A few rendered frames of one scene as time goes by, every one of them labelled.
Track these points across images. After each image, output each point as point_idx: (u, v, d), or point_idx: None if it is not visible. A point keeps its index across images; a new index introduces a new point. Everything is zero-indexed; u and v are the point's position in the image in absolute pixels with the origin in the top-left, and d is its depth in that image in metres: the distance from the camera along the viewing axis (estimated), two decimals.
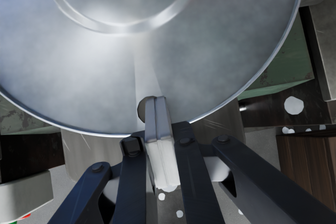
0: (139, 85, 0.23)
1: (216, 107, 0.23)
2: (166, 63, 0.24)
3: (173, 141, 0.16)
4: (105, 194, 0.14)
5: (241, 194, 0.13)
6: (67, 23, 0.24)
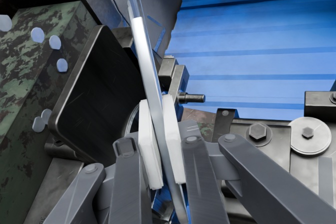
0: None
1: (142, 78, 0.18)
2: None
3: (180, 139, 0.16)
4: (98, 196, 0.14)
5: (247, 193, 0.13)
6: (137, 17, 0.30)
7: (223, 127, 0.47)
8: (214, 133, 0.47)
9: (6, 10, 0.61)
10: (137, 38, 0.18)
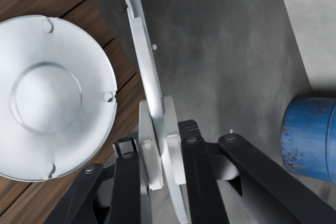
0: None
1: (142, 78, 0.18)
2: None
3: (180, 139, 0.16)
4: (98, 196, 0.14)
5: (247, 193, 0.13)
6: (137, 16, 0.30)
7: None
8: None
9: None
10: (137, 38, 0.18)
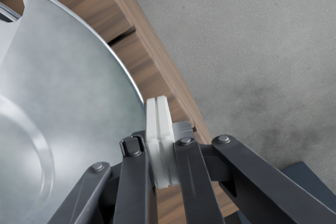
0: None
1: None
2: None
3: (173, 141, 0.16)
4: (105, 194, 0.14)
5: (241, 194, 0.13)
6: None
7: None
8: None
9: None
10: None
